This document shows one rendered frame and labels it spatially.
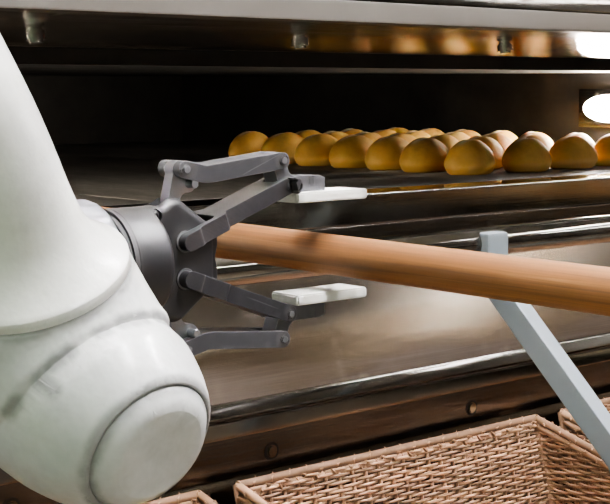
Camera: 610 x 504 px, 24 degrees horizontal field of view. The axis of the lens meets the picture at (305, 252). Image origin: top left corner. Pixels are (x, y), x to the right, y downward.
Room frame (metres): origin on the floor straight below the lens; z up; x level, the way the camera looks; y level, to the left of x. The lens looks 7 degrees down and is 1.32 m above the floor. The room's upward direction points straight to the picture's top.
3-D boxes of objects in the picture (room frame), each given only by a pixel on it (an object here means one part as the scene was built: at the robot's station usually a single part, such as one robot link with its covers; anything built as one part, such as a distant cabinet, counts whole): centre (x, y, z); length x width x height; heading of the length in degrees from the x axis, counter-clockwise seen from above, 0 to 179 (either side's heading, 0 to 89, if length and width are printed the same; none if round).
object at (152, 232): (0.97, 0.10, 1.20); 0.09 x 0.07 x 0.08; 132
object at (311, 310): (1.06, 0.01, 1.14); 0.05 x 0.01 x 0.03; 132
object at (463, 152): (2.58, -0.22, 1.21); 0.61 x 0.48 x 0.06; 42
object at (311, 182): (1.06, 0.01, 1.25); 0.05 x 0.01 x 0.03; 132
